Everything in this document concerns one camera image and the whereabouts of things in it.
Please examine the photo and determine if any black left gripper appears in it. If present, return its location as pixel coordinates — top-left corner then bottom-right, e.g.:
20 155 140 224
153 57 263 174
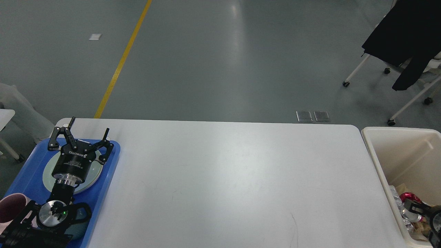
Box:
47 117 114 185

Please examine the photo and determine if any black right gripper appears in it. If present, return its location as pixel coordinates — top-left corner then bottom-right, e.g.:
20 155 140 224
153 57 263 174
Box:
403 200 441 246

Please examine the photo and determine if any foil sheet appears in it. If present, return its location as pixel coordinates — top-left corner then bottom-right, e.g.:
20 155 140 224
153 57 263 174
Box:
389 185 414 234

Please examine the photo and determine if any mint green plate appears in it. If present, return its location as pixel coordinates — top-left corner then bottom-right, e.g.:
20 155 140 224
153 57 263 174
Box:
42 151 103 195

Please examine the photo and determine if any crushed red can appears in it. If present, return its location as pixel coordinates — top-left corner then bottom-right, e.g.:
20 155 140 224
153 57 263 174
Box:
399 192 423 223

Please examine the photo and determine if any brown paper bag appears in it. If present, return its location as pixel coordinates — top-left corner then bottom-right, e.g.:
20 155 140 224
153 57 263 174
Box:
395 183 414 195

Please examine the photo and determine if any brown paper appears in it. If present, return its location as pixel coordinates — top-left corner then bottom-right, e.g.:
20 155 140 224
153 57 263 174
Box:
411 221 431 237

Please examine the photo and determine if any white paper cup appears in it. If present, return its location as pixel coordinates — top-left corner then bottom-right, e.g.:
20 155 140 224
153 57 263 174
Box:
410 233 429 242

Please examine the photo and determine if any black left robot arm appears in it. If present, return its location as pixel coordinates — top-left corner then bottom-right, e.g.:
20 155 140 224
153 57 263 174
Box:
1 117 120 248

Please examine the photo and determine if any person in grey trousers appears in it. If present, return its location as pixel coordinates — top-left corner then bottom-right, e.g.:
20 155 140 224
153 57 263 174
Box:
0 83 54 143

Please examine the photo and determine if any blue plastic tray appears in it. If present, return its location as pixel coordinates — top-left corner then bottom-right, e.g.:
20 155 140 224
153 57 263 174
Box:
3 138 120 248

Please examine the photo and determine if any beige plastic bin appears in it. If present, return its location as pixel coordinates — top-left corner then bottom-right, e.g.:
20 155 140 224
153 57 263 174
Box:
362 127 441 248

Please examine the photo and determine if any white table at left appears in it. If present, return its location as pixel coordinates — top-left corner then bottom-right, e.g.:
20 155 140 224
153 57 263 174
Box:
0 108 25 163

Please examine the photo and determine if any pink mug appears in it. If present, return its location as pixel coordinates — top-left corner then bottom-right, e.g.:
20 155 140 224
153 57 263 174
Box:
0 193 31 233

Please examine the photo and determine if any white rolling chair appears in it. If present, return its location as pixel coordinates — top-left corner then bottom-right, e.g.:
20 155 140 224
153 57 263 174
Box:
342 52 441 126

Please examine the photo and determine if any right floor socket plate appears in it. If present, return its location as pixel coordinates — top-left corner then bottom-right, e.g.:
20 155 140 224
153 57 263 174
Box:
314 111 331 123

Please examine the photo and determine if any floor socket plate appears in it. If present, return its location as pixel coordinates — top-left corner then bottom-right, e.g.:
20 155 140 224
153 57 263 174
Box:
296 111 314 123
314 111 331 123

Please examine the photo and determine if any left floor socket plate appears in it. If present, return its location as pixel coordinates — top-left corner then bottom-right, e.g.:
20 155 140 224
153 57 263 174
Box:
296 111 314 123

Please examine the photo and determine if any black jacket on chair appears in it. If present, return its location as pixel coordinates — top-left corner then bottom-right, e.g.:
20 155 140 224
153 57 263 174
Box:
362 0 441 91

